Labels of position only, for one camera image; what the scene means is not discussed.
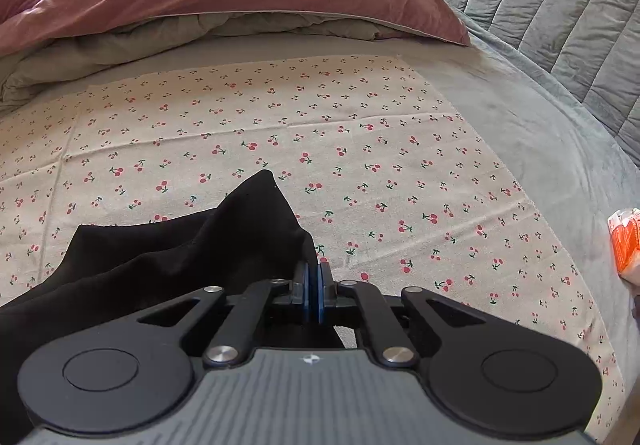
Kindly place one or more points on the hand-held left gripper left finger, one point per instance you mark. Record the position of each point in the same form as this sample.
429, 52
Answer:
306, 295

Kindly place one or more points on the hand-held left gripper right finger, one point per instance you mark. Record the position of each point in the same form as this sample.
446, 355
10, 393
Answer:
325, 295

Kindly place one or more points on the black pants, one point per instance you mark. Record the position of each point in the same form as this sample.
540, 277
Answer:
175, 250

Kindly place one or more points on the cherry print cloth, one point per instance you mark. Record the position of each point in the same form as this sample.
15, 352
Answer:
350, 125

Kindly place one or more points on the grey-green quilt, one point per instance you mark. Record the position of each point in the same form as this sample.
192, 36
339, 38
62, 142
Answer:
150, 40

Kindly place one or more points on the orange and white plastic bag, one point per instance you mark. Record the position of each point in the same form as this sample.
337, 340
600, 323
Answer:
627, 245

